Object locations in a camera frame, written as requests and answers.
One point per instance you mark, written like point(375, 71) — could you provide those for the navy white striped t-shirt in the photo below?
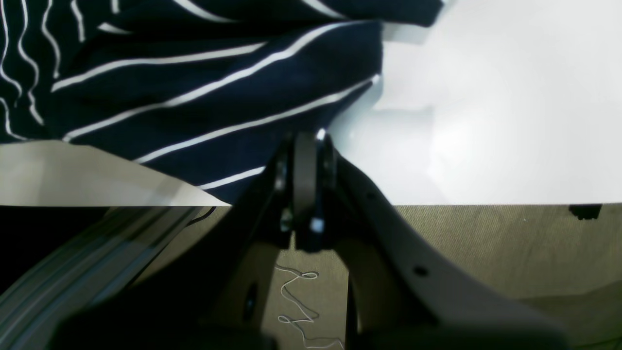
point(200, 90)

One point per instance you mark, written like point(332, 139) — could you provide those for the white thread on floor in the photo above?
point(309, 315)

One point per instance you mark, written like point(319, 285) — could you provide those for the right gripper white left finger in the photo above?
point(212, 292)

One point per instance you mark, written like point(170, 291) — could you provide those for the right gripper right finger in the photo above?
point(407, 295)

